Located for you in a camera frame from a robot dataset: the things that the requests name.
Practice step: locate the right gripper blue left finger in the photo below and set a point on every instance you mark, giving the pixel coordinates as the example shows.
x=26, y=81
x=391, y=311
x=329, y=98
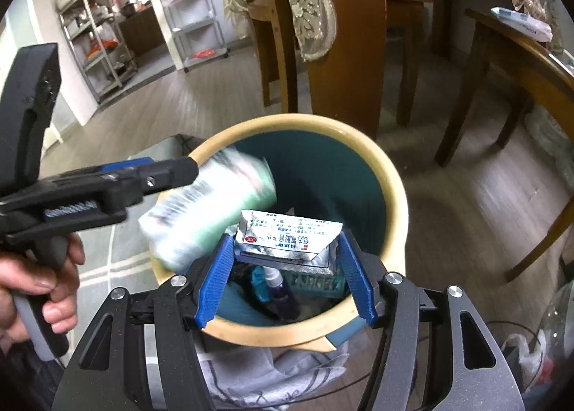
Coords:
x=210, y=287

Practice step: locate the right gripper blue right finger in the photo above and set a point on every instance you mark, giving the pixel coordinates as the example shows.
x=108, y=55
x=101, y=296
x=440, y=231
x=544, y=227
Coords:
x=360, y=286

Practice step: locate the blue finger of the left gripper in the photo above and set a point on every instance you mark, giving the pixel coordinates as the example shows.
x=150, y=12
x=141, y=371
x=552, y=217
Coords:
x=159, y=176
x=110, y=167

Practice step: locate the blue wet wipes pack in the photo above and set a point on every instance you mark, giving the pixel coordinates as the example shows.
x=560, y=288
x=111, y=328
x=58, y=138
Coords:
x=327, y=286

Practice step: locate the blue glove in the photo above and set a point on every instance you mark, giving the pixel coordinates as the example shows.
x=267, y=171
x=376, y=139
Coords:
x=259, y=285

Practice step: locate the green white medicine box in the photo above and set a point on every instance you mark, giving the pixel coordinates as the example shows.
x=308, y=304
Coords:
x=188, y=223

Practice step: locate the silver foil sachet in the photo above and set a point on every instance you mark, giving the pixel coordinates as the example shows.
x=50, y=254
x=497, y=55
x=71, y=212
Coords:
x=287, y=242

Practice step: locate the purple spray bottle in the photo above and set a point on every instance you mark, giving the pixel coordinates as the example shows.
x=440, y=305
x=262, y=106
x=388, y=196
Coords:
x=281, y=295

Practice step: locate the person's left hand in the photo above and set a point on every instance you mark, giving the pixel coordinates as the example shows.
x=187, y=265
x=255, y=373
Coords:
x=21, y=275

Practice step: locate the metal storage shelf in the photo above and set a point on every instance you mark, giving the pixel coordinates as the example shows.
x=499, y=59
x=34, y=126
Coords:
x=92, y=32

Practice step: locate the white rolling shelf cart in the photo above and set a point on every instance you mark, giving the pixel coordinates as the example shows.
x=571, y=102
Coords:
x=195, y=30

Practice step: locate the wooden chair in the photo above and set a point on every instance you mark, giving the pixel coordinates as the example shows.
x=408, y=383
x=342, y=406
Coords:
x=273, y=31

